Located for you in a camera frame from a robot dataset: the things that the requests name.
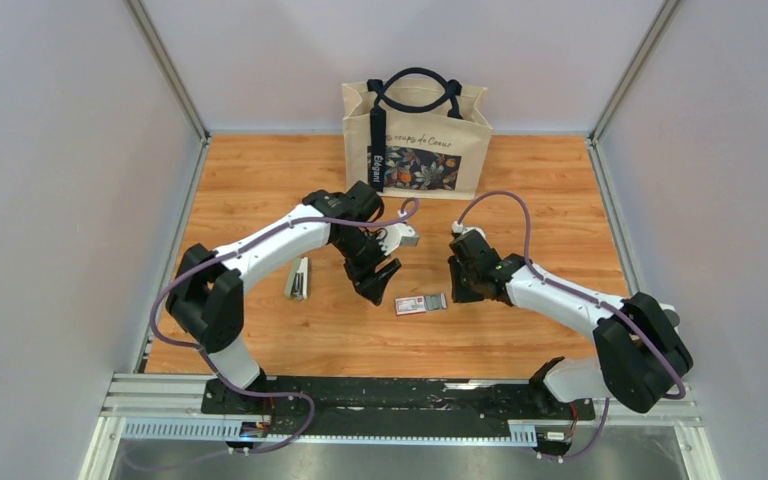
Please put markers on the white box with black knob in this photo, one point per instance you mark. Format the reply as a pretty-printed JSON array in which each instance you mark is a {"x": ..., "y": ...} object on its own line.
[{"x": 671, "y": 315}]

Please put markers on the aluminium frame rail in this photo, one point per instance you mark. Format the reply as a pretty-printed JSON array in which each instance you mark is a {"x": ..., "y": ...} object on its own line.
[{"x": 168, "y": 406}]

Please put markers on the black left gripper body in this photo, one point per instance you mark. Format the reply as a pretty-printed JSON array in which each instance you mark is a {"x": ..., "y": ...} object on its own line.
[{"x": 363, "y": 255}]

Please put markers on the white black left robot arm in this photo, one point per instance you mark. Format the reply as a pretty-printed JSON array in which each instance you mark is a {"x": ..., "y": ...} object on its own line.
[{"x": 206, "y": 298}]

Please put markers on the beige floral tote bag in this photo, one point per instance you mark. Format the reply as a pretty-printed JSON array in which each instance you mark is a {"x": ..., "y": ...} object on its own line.
[{"x": 416, "y": 134}]

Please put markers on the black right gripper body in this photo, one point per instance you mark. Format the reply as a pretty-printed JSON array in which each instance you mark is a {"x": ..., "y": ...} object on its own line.
[{"x": 463, "y": 283}]

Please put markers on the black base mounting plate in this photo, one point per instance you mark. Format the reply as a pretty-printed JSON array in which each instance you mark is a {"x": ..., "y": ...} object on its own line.
[{"x": 396, "y": 407}]

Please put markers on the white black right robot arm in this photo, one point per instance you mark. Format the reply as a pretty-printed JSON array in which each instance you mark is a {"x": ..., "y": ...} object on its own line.
[{"x": 639, "y": 357}]

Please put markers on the small grey-green stapler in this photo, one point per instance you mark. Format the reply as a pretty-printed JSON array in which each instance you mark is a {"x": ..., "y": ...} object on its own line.
[{"x": 297, "y": 285}]

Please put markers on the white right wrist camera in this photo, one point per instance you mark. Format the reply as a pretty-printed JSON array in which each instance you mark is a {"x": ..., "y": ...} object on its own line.
[{"x": 459, "y": 230}]

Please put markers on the red white staple box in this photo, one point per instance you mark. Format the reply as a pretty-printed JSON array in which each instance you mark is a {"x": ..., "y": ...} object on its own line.
[{"x": 420, "y": 304}]

